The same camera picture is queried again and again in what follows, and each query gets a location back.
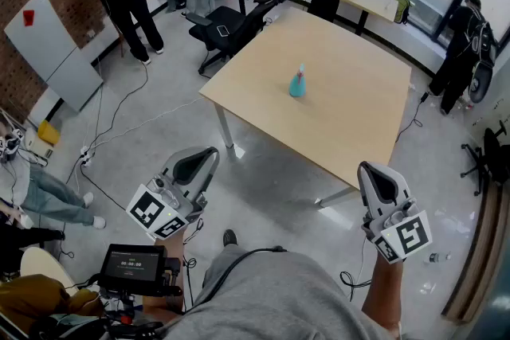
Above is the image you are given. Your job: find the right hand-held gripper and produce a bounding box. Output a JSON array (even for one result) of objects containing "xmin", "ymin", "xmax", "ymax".
[{"xmin": 357, "ymin": 161, "xmax": 434, "ymax": 264}]

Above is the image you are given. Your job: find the grey board panel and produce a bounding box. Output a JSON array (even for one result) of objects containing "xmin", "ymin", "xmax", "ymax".
[{"xmin": 3, "ymin": 0, "xmax": 104, "ymax": 113}]

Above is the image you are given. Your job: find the black office chair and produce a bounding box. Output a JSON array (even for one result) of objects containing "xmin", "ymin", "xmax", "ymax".
[{"xmin": 186, "ymin": 0, "xmax": 295, "ymax": 77}]

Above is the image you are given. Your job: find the person's left forearm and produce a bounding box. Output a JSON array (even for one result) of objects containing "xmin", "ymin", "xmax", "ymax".
[{"xmin": 142, "ymin": 229, "xmax": 186, "ymax": 316}]

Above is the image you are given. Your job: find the white table leg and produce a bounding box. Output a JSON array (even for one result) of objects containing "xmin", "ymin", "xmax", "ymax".
[
  {"xmin": 314, "ymin": 186, "xmax": 360, "ymax": 211},
  {"xmin": 213, "ymin": 101, "xmax": 245, "ymax": 161}
]

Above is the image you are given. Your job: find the person's grey shirt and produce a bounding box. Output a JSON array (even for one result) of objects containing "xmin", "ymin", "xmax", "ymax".
[{"xmin": 159, "ymin": 244, "xmax": 403, "ymax": 340}]

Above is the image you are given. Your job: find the round wooden stool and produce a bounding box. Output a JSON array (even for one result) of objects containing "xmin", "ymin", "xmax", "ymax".
[{"xmin": 19, "ymin": 246, "xmax": 79, "ymax": 296}]

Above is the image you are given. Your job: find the black swivel chair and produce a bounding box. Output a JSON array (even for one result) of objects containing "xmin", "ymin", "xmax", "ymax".
[{"xmin": 461, "ymin": 119, "xmax": 510, "ymax": 197}]

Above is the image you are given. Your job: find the black timer monitor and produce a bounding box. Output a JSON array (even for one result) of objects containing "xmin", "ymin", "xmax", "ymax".
[{"xmin": 98, "ymin": 244, "xmax": 167, "ymax": 296}]

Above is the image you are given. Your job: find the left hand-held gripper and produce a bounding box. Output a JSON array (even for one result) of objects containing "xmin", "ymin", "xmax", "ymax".
[{"xmin": 126, "ymin": 146, "xmax": 221, "ymax": 243}]

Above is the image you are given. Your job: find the green backpack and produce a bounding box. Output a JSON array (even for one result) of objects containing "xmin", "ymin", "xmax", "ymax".
[{"xmin": 390, "ymin": 0, "xmax": 415, "ymax": 25}]

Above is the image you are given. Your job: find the thick black chest cable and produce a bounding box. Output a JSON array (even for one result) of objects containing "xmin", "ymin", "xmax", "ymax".
[{"xmin": 202, "ymin": 245, "xmax": 288, "ymax": 290}]

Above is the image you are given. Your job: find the black cable with adapter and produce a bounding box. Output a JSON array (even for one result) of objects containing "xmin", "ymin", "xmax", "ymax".
[{"xmin": 394, "ymin": 91, "xmax": 430, "ymax": 144}]

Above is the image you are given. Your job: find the person's right forearm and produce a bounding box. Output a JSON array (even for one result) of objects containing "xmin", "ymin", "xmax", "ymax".
[{"xmin": 360, "ymin": 256, "xmax": 404, "ymax": 327}]

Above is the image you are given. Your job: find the mustard yellow jacket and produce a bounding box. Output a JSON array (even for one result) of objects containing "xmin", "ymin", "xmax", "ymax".
[{"xmin": 0, "ymin": 274, "xmax": 105, "ymax": 334}]

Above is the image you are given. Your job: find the small wooden pedestal table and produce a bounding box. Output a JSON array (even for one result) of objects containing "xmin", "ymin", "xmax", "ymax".
[{"xmin": 335, "ymin": 0, "xmax": 399, "ymax": 37}]

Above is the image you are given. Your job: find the yellow bin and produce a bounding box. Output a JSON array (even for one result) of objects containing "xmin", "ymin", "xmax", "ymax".
[{"xmin": 37, "ymin": 119, "xmax": 61, "ymax": 144}]

